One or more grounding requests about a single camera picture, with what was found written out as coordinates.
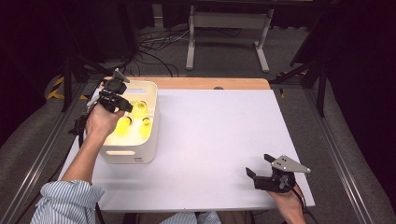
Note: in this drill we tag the person's right hand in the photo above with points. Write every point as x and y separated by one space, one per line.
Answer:
291 208

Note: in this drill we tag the yellow shuttlecock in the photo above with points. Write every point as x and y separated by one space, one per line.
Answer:
123 126
140 107
145 127

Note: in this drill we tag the black tripod stand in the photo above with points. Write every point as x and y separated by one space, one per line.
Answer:
67 81

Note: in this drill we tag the white plastic bin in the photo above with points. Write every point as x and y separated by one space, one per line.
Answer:
146 152

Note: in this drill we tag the wooden table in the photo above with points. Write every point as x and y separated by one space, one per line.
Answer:
202 83

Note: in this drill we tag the person's left hand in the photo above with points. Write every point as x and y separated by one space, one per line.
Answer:
101 124

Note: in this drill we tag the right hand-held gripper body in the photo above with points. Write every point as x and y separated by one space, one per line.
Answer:
274 183

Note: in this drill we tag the white metal frame stand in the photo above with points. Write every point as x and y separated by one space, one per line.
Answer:
230 20

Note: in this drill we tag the yellow black hazard tape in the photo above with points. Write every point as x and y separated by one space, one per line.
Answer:
57 93

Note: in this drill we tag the aluminium floor rail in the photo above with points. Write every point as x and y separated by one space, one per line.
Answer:
40 155
339 155

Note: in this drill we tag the dark table grommet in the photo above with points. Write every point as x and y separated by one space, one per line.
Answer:
218 88

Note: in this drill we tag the black metal stand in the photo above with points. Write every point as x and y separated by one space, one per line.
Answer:
321 87

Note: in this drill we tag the white table mat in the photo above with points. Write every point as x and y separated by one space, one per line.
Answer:
218 130

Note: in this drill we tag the striped shirt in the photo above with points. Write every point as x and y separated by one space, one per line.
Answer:
67 202

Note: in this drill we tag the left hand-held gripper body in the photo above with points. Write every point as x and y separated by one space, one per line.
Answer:
112 98

